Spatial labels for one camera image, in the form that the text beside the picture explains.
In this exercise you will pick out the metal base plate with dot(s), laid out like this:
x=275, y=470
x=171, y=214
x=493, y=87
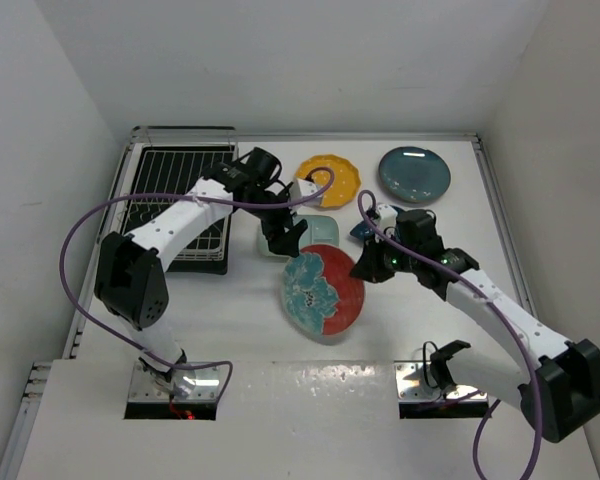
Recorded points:
x=412, y=388
x=198, y=386

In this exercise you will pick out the yellow dotted plate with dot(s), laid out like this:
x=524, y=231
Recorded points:
x=346, y=183

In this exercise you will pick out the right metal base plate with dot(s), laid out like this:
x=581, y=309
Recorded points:
x=412, y=388

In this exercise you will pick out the red blue floral plate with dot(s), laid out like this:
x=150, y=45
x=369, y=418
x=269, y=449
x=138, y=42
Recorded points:
x=319, y=296

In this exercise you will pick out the dark blue leaf dish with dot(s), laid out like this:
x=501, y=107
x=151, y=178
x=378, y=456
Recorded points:
x=361, y=230

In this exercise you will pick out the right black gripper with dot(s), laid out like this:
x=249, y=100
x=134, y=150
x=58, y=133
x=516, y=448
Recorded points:
x=368, y=267

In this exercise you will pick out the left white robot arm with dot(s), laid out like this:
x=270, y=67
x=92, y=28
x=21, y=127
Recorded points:
x=130, y=279

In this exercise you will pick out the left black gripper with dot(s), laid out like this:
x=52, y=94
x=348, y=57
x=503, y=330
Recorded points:
x=287, y=242

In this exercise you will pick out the light green divided tray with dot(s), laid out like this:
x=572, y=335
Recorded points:
x=321, y=229

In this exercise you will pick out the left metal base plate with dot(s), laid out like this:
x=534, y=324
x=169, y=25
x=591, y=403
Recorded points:
x=198, y=386

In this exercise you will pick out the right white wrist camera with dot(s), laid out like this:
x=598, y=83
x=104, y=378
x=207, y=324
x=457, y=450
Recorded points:
x=385, y=219

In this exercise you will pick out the wire dish rack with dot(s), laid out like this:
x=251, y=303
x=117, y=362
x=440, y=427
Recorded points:
x=175, y=170

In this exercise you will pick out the teal round plate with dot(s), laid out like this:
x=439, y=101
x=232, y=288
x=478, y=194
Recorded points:
x=414, y=175

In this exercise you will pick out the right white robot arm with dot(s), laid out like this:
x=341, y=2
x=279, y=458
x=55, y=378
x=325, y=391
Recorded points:
x=553, y=381

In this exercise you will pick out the black drip tray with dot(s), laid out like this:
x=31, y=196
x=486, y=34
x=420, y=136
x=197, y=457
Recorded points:
x=172, y=136

